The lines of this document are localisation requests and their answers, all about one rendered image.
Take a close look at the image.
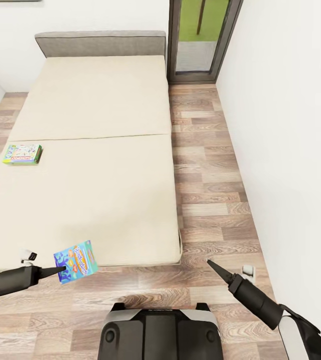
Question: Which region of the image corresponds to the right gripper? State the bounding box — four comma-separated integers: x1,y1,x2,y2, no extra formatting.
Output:
207,259,266,316

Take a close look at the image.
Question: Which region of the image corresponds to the board game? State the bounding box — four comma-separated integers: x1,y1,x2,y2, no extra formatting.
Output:
2,144,42,165
53,240,99,285

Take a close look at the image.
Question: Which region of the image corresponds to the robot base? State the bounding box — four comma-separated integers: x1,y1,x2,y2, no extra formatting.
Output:
97,302,224,360

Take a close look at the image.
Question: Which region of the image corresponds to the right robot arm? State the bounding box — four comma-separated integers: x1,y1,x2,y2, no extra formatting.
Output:
207,259,321,360

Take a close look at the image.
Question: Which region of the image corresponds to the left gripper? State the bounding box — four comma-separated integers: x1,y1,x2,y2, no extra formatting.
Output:
0,265,67,296

